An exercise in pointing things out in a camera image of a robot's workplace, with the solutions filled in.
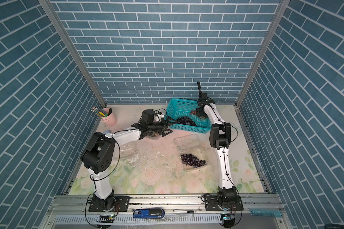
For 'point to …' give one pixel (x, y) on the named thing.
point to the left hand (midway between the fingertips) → (178, 127)
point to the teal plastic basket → (177, 108)
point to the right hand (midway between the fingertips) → (203, 114)
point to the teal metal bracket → (267, 212)
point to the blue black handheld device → (148, 213)
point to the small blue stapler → (107, 131)
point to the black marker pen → (189, 212)
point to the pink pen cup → (110, 120)
